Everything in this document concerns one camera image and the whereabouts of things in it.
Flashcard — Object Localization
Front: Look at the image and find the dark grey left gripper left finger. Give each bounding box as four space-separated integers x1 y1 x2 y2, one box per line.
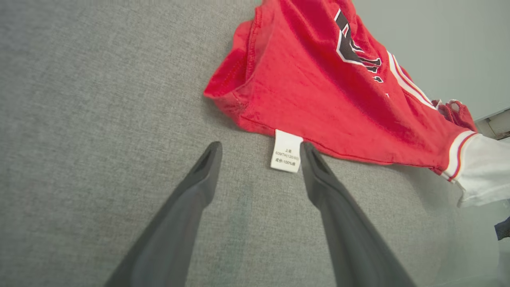
104 141 224 287

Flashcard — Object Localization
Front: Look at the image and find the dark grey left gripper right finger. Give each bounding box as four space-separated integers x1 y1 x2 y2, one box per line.
300 141 417 287

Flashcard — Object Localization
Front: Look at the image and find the red white-sleeved jersey shirt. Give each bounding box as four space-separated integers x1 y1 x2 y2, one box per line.
203 0 510 208

